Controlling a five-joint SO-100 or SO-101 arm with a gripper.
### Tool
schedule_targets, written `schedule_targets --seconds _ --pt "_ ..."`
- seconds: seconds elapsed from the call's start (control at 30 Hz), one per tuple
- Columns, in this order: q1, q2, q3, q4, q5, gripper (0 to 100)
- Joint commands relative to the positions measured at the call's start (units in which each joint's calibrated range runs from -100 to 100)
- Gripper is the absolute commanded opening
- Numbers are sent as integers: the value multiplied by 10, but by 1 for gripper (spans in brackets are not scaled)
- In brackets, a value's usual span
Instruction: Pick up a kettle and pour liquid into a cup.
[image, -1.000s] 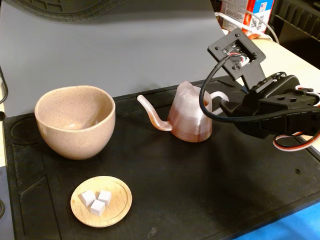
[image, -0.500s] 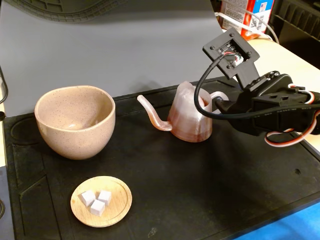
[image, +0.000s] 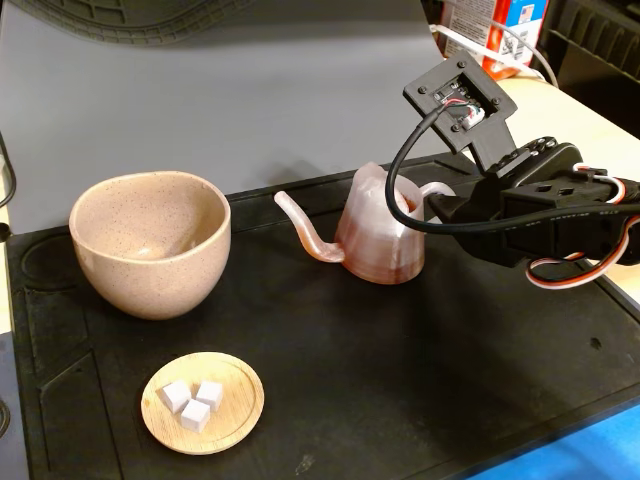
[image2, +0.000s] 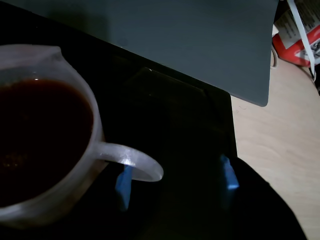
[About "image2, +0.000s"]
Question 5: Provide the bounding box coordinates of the black gripper finger blue tape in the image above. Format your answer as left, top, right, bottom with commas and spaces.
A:
219, 153, 308, 240
114, 164, 134, 213

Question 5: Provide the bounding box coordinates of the translucent plastic kettle with handle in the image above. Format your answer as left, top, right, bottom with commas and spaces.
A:
0, 44, 165, 230

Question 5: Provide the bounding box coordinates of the grey silicone mat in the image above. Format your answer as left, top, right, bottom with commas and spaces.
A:
0, 0, 280, 108

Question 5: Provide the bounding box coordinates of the red printed cardboard box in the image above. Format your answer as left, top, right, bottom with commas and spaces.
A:
271, 0, 320, 68

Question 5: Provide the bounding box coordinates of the white flat cable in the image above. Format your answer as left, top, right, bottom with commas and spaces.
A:
286, 0, 320, 67

